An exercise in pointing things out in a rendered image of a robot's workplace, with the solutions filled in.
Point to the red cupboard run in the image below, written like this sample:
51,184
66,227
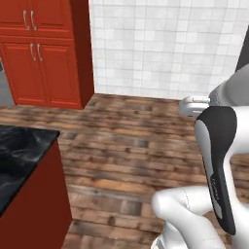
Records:
61,71

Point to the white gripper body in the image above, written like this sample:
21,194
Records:
191,107

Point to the stainless steel fridge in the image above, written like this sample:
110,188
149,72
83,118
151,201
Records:
5,87

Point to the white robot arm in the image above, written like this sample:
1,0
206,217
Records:
184,210

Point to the red counter black marble top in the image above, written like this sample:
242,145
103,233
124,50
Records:
35,201

